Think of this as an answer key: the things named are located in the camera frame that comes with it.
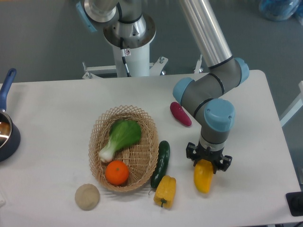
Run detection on beige round bun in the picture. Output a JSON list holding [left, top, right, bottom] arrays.
[[74, 183, 100, 211]]

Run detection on blue plastic bag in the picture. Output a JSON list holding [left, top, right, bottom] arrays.
[[258, 0, 303, 25]]

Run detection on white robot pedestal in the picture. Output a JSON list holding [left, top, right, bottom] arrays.
[[81, 13, 204, 80]]

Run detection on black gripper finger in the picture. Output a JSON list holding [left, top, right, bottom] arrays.
[[212, 155, 232, 174], [186, 142, 197, 167]]

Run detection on black device at table edge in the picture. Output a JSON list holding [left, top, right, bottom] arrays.
[[285, 192, 303, 217]]

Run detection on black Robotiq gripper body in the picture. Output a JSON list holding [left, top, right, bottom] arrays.
[[195, 142, 224, 163]]

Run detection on yellow mango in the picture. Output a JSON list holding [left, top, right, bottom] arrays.
[[194, 159, 214, 193]]

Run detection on dark green cucumber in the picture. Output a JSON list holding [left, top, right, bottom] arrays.
[[150, 140, 170, 189]]

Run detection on woven wicker basket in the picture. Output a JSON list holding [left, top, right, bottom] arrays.
[[89, 105, 159, 192]]

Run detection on purple sweet potato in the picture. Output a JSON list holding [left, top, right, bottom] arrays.
[[170, 102, 192, 127]]

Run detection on yellow bell pepper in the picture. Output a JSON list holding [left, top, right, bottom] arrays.
[[153, 175, 177, 209]]

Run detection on blue saucepan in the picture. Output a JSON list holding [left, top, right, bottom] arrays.
[[0, 68, 21, 162]]

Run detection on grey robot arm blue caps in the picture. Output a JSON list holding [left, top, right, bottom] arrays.
[[76, 0, 250, 171]]

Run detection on green bok choy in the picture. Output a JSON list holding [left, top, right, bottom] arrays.
[[98, 119, 142, 163]]

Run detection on orange fruit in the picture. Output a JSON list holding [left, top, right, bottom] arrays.
[[105, 160, 129, 186]]

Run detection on white metal frame right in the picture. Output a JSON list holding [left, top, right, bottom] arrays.
[[279, 81, 303, 127]]

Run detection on black cable on pedestal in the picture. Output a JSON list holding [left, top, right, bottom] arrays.
[[119, 37, 132, 78]]

